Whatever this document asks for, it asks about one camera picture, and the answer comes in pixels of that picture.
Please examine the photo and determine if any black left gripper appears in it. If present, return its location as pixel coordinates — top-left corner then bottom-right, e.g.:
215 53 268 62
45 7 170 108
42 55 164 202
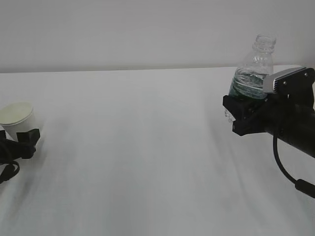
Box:
0 128 40 162

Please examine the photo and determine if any clear green-label water bottle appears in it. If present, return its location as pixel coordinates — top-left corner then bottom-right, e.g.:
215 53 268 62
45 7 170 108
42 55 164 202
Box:
223 33 277 123

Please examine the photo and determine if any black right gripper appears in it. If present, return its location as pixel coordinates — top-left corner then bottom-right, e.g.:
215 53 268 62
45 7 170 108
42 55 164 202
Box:
222 81 315 158

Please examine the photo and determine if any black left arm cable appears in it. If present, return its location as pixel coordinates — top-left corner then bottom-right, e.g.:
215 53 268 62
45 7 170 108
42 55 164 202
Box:
0 161 20 184

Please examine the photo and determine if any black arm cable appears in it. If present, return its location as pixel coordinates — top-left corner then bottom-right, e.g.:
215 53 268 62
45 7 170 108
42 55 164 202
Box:
0 161 20 184
272 134 315 199

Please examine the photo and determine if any white paper cup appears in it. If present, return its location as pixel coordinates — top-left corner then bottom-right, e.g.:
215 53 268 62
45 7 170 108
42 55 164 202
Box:
0 102 38 141

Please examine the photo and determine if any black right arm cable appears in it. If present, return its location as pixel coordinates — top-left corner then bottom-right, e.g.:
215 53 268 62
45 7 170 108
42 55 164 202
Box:
272 134 315 199

